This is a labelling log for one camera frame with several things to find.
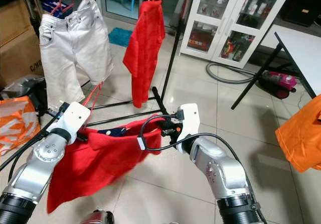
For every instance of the black clothes rack frame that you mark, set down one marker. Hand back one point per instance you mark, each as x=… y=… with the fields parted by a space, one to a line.
x=169 y=68

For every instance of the white glass door cabinet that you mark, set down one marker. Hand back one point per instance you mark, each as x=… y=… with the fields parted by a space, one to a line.
x=225 y=18

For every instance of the pink vacuum cleaner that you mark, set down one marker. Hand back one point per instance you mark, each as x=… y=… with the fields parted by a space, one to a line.
x=280 y=82

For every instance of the plain brown cardboard box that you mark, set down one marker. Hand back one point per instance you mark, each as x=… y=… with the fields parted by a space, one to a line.
x=14 y=20

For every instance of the grey framed glass door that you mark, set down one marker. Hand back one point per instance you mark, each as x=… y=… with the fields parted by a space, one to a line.
x=115 y=3

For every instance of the white denim shorts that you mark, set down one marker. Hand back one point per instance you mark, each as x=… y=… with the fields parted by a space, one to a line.
x=75 y=48

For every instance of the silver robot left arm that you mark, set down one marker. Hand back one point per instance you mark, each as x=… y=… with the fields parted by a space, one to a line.
x=42 y=166

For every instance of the teal floor mat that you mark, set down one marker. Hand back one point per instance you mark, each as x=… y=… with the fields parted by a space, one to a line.
x=120 y=37

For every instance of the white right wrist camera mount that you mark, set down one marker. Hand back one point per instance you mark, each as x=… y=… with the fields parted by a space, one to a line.
x=188 y=121

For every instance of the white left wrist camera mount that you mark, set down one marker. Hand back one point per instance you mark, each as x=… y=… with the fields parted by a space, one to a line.
x=75 y=118

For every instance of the blue printed box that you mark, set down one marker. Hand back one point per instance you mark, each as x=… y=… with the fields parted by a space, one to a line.
x=52 y=7

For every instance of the white table with black legs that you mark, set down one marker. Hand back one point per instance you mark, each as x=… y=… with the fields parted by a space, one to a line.
x=303 y=53

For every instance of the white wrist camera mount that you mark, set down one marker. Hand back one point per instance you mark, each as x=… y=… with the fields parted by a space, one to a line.
x=188 y=121
x=75 y=118

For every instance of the orange shirt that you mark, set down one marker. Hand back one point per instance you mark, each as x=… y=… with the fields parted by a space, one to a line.
x=301 y=133

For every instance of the red polo shirt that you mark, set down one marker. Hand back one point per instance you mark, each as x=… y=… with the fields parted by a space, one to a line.
x=100 y=163

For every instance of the printed brown cardboard box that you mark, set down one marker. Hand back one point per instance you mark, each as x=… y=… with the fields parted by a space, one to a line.
x=20 y=63

